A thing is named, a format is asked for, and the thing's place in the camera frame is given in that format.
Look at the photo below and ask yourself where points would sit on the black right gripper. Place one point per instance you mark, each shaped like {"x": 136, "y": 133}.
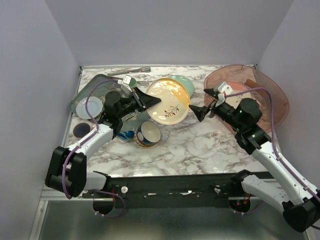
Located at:
{"x": 200, "y": 112}

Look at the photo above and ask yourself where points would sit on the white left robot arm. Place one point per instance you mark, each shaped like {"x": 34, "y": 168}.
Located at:
{"x": 67, "y": 171}

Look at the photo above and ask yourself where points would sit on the transparent pink plastic bin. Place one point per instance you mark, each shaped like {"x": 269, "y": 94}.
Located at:
{"x": 242, "y": 77}

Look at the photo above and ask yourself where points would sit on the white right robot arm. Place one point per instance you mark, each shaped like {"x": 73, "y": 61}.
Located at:
{"x": 298, "y": 200}

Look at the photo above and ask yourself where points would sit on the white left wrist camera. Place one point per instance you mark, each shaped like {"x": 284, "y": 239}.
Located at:
{"x": 125, "y": 84}

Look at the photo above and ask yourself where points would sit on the yellow and cream plate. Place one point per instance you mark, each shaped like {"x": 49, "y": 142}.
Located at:
{"x": 175, "y": 100}

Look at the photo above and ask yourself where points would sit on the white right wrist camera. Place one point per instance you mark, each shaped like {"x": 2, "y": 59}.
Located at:
{"x": 223, "y": 89}

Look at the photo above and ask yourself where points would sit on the blue spoon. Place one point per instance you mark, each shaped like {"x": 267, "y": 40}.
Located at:
{"x": 126, "y": 135}

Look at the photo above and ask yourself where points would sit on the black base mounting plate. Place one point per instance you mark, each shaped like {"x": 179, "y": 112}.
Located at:
{"x": 177, "y": 191}

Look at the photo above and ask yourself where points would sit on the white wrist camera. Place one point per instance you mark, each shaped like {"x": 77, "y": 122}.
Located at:
{"x": 125, "y": 84}
{"x": 223, "y": 89}

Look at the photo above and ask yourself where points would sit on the aluminium frame rail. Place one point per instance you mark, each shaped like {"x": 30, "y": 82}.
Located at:
{"x": 49, "y": 194}

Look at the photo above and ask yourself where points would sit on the metal serving tongs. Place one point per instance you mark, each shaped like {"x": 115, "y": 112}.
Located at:
{"x": 145, "y": 69}

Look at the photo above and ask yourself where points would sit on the green plastic cup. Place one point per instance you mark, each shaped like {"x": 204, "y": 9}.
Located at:
{"x": 132, "y": 83}

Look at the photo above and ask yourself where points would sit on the floral teal tray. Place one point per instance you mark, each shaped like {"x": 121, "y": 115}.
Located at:
{"x": 130, "y": 122}

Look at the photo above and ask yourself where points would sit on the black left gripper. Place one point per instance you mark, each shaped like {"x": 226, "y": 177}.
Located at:
{"x": 143, "y": 101}

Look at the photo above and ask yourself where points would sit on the green and cream plate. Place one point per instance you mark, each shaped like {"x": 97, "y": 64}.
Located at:
{"x": 186, "y": 82}

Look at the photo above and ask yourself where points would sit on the light blue saucer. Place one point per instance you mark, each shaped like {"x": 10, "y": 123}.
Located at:
{"x": 94, "y": 107}

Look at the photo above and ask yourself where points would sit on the patterned ceramic bowl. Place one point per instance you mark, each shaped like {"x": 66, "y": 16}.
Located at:
{"x": 147, "y": 134}

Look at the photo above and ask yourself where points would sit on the pink and cream plate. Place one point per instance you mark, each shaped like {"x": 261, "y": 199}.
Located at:
{"x": 237, "y": 88}

